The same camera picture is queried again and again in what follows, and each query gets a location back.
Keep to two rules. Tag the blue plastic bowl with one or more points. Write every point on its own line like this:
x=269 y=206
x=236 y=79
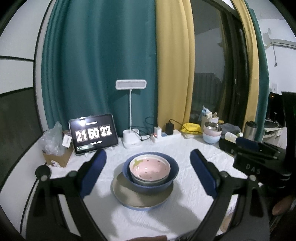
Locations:
x=150 y=189

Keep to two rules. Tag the stacked pastel bowls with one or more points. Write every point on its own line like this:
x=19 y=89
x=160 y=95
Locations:
x=212 y=132

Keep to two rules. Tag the black charger adapter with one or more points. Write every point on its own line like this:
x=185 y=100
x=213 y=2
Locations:
x=169 y=130

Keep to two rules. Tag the white charger plug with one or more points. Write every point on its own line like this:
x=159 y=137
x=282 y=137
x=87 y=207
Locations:
x=157 y=132

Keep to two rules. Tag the teal curtain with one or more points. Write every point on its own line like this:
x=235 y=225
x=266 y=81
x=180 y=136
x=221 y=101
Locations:
x=88 y=46

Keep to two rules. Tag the yellow wipes pack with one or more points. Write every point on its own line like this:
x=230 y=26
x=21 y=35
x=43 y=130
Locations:
x=191 y=128

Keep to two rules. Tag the tablet showing clock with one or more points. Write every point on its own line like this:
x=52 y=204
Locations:
x=91 y=133

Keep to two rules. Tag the cardboard box with plastic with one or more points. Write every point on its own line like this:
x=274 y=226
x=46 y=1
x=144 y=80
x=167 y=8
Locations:
x=56 y=145

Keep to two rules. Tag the pink strawberry bowl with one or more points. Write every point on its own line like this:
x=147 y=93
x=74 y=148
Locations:
x=150 y=162

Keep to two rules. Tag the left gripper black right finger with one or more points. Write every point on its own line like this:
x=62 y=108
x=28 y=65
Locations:
x=250 y=219

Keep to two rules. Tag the white power strip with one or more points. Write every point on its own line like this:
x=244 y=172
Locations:
x=165 y=137

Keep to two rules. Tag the white desk lamp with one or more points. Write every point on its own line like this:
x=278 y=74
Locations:
x=131 y=136

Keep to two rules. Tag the cream ceramic plate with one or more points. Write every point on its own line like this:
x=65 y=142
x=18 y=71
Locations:
x=127 y=196

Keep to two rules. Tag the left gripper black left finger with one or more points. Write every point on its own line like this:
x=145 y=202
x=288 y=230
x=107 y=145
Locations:
x=46 y=219

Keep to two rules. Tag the yellow tissue box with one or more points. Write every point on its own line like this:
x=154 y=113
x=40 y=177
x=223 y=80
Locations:
x=232 y=137

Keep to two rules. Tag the cream ceramic bowl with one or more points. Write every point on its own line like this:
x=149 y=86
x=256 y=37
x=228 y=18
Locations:
x=151 y=177

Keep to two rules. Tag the yellow curtain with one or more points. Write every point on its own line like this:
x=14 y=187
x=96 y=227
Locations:
x=175 y=60

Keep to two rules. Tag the steel thermos tumbler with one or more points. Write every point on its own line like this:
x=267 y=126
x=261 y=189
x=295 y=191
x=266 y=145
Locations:
x=250 y=130

